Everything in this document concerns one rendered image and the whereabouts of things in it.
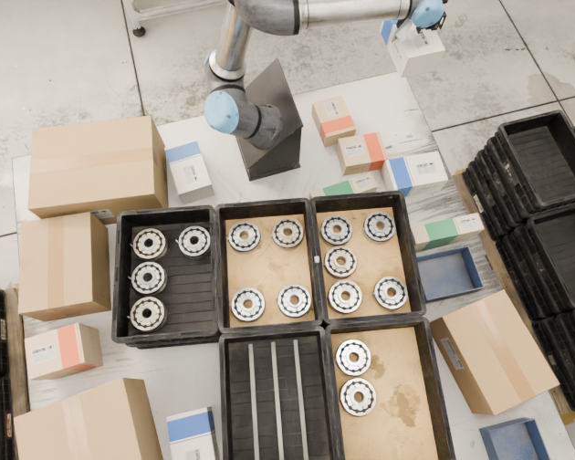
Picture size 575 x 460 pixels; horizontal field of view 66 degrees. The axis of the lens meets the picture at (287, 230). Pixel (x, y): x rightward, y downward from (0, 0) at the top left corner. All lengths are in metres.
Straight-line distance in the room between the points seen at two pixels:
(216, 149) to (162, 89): 1.17
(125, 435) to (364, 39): 2.55
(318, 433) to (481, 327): 0.58
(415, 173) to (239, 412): 0.99
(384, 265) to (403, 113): 0.70
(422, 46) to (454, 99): 1.45
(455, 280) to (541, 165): 0.81
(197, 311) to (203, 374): 0.22
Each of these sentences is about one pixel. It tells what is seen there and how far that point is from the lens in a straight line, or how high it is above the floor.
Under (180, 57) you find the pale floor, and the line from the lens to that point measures 3.01.
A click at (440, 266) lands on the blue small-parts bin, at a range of 1.65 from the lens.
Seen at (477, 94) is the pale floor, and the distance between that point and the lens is 3.01.
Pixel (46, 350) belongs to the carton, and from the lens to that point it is 1.53.
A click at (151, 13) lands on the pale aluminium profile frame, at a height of 0.14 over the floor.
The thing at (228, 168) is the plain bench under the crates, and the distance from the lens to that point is 1.72.
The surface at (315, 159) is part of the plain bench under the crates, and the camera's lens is 1.73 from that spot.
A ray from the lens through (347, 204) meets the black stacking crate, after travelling 1.46.
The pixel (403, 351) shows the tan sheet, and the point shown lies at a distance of 1.42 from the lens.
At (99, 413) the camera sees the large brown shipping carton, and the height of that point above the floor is 0.90.
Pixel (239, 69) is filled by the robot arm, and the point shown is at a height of 1.10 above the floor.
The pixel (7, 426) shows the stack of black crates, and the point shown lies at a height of 0.19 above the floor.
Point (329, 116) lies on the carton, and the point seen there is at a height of 0.77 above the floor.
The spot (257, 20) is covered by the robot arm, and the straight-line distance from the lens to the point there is 1.10.
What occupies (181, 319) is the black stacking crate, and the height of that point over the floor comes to 0.83.
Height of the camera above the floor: 2.20
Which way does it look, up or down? 70 degrees down
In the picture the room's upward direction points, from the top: 2 degrees clockwise
